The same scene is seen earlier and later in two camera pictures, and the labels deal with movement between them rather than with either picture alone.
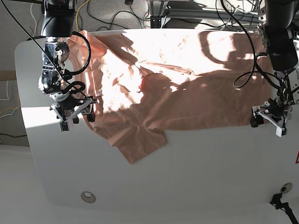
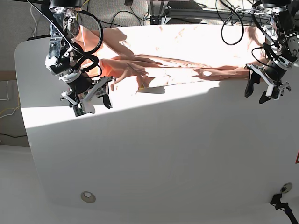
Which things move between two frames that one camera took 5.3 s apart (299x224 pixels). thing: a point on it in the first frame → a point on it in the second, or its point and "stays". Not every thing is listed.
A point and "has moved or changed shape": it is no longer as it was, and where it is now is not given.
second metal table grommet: (286, 187) stays
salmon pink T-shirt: (139, 84) has moved or changed shape
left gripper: (69, 106) → (82, 87)
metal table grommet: (88, 197) stays
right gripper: (276, 111) → (273, 73)
